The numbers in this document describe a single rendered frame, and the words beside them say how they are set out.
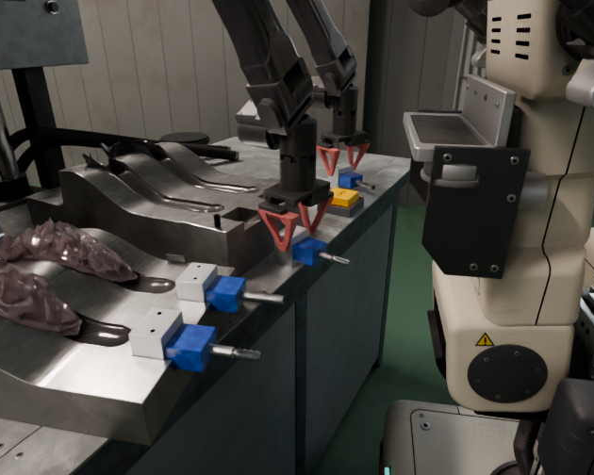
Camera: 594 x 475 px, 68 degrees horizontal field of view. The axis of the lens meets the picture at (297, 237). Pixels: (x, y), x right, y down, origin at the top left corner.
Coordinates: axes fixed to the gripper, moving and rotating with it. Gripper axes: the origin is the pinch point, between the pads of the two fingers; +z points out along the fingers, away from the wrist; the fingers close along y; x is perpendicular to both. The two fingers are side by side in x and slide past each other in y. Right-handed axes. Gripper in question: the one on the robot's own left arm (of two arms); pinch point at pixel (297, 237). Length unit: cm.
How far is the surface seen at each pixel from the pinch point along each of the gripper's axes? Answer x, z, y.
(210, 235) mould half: -6.9, -3.4, 12.9
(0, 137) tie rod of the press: -79, -7, 11
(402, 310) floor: -20, 86, -110
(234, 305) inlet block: 6.5, -1.2, 22.1
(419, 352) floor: -2, 85, -87
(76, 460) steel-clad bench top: 6.7, 3.9, 43.7
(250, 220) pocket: -7.4, -2.4, 3.3
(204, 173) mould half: -28.7, -3.8, -6.4
